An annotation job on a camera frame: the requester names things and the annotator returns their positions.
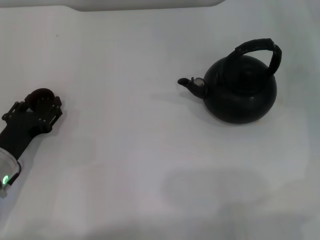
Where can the black round teapot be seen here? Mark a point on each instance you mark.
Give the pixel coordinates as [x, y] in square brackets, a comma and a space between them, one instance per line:
[240, 100]

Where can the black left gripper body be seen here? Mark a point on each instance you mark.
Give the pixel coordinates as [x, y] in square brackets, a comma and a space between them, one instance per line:
[17, 130]

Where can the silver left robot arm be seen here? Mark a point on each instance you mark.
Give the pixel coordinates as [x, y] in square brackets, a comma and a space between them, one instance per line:
[6, 165]

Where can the dark brown teacup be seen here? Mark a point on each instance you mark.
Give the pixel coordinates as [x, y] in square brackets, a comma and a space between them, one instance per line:
[41, 94]

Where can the white tablecloth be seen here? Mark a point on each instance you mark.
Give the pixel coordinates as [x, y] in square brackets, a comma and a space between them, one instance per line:
[150, 162]

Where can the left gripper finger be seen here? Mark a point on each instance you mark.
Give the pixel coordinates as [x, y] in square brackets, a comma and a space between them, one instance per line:
[15, 108]
[53, 112]

